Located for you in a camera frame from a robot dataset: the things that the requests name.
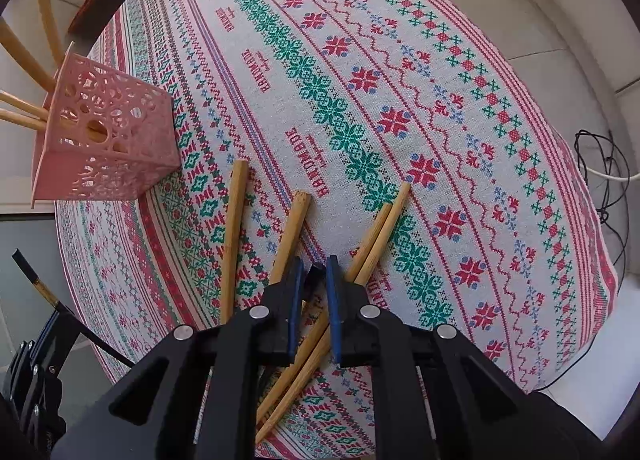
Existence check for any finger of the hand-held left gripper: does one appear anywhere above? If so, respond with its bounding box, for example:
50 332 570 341
31 307 85 383

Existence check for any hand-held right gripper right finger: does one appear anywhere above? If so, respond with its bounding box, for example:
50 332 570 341
325 255 603 460

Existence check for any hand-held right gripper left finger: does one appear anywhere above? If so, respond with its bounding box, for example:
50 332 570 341
50 256 306 460

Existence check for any black bamboo chopstick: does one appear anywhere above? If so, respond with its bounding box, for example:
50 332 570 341
12 249 137 369

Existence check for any pink perforated utensil holder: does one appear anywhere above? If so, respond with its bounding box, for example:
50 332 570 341
29 42 181 209

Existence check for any patterned woven tablecloth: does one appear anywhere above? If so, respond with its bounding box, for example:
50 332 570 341
54 0 621 458

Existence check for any person's black trouser leg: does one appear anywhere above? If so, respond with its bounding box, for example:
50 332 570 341
527 382 623 460

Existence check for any brown trash bin red rim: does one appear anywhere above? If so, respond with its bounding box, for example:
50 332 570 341
67 0 134 34

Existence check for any white power cable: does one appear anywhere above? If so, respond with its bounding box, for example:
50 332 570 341
584 164 640 183

